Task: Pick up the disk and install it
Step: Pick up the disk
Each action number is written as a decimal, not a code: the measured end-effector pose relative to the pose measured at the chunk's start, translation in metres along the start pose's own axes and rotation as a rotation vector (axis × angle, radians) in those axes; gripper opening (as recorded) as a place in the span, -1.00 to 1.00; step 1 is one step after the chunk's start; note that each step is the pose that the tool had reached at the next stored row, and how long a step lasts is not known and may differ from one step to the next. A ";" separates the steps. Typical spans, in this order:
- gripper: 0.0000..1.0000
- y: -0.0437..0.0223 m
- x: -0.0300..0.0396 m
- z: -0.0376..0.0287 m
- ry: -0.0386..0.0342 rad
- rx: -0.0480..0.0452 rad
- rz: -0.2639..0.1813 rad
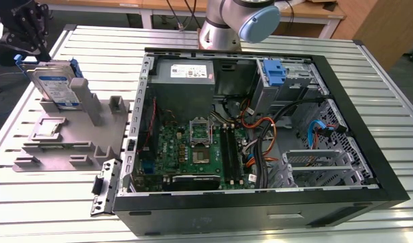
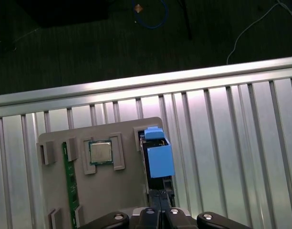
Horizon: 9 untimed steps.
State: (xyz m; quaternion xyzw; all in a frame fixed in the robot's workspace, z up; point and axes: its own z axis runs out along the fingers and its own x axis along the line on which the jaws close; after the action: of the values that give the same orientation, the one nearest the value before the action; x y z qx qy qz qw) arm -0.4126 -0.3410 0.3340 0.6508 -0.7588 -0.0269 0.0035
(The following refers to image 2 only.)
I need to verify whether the grey parts rack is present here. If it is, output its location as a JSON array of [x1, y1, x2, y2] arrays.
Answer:
[[36, 116, 170, 229]]

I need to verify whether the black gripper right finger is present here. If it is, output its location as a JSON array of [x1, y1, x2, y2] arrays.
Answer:
[[162, 190, 252, 229]]

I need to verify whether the white floor cable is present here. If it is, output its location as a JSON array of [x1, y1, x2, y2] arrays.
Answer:
[[226, 0, 292, 65]]

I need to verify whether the hard disk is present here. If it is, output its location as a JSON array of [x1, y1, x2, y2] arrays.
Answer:
[[138, 126, 177, 198]]

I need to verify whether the silver CPU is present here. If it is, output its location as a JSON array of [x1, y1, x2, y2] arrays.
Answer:
[[88, 140, 113, 165]]

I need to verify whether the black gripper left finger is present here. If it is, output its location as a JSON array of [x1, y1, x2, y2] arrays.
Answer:
[[76, 190, 162, 229]]

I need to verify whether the black slanted leg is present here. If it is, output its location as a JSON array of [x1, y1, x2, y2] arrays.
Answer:
[[178, 0, 193, 41]]

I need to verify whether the blue floor cable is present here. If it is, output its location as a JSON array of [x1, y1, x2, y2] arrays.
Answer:
[[133, 0, 170, 30]]

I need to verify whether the green RAM stick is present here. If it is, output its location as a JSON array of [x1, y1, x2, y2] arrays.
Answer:
[[62, 142, 80, 229]]

